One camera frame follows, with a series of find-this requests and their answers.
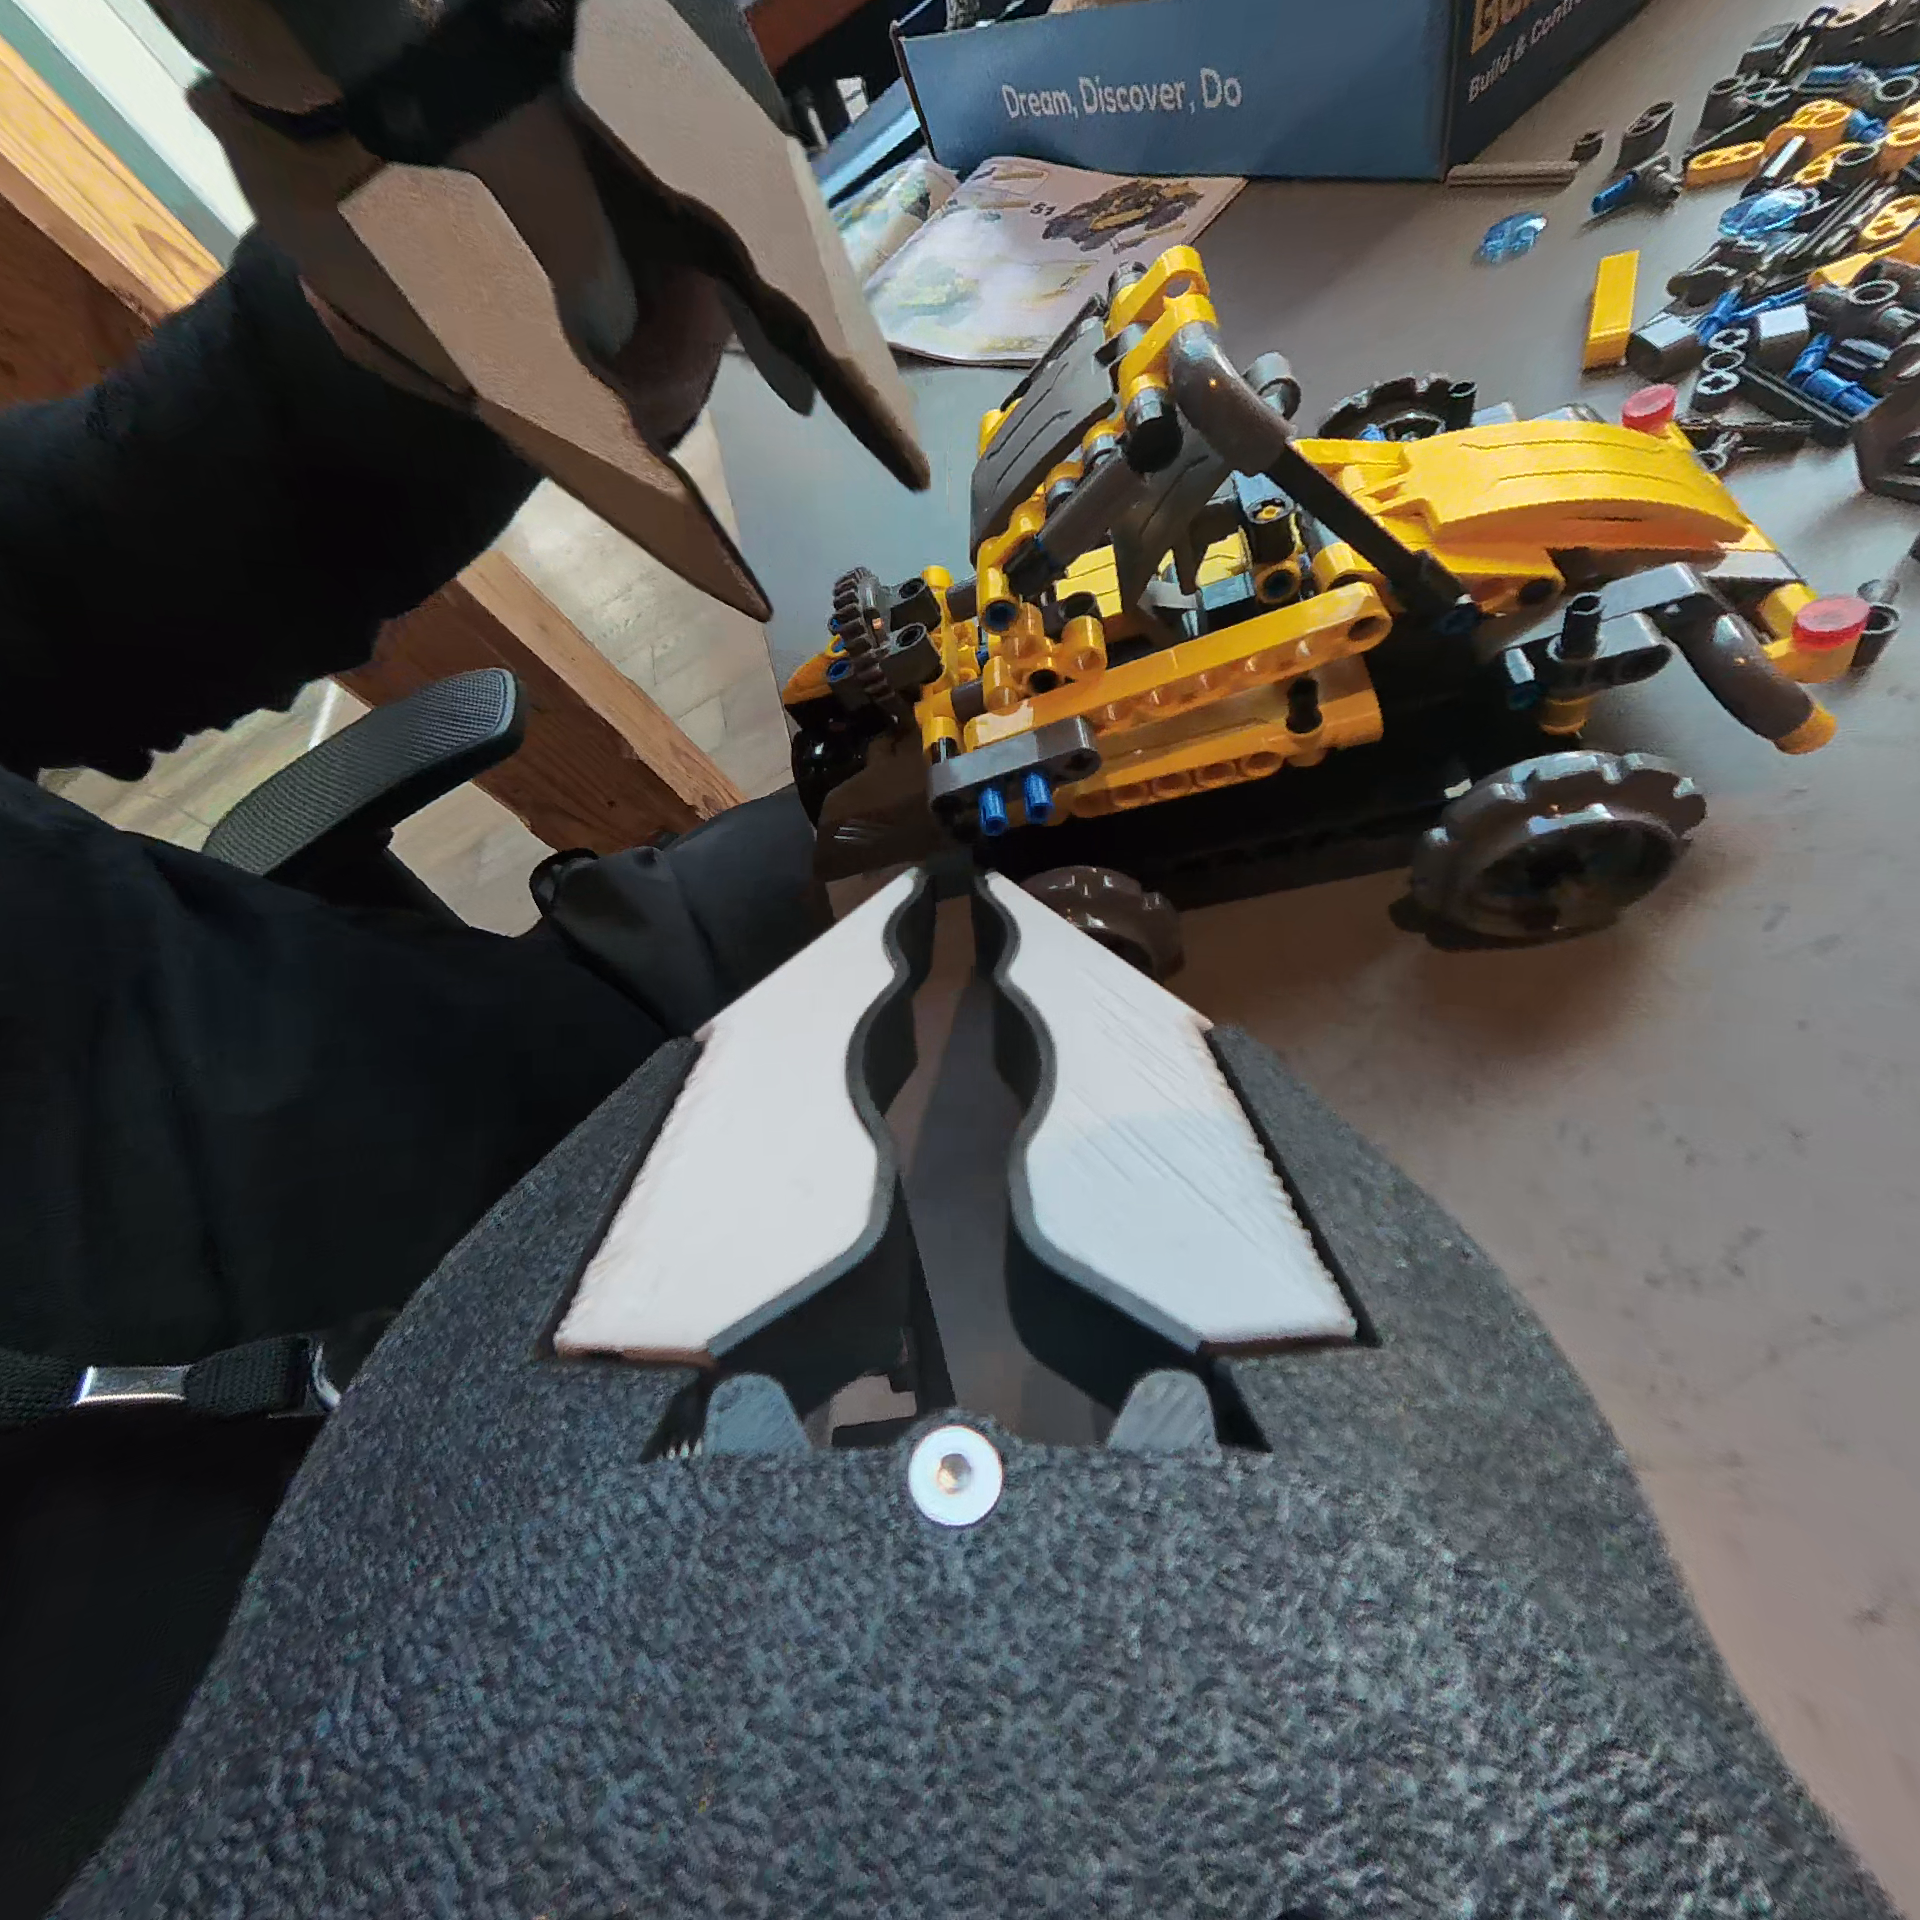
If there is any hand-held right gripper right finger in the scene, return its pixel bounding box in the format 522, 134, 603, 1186
978, 873, 1363, 1356

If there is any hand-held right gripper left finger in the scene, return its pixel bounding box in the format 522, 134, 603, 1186
551, 870, 922, 1368

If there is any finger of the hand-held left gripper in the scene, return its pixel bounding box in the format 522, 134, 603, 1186
338, 132, 772, 624
562, 0, 935, 493

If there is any yellow toy block vehicle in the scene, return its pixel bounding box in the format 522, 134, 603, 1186
779, 247, 1900, 981

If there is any person's left forearm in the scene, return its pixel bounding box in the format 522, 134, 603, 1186
0, 238, 545, 781

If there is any grey desk with wooden edge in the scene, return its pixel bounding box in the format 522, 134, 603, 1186
705, 0, 1920, 1920

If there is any instruction booklet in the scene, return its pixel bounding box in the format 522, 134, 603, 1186
833, 152, 1248, 366

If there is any blue cardboard box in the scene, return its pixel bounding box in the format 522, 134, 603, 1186
897, 0, 1654, 183

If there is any person's torso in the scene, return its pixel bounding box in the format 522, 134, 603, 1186
0, 765, 678, 1920

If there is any short yellow brick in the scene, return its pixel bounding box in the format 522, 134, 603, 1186
1582, 248, 1644, 372

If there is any pile of small dark pieces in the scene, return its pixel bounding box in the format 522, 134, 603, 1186
1576, 0, 1920, 505

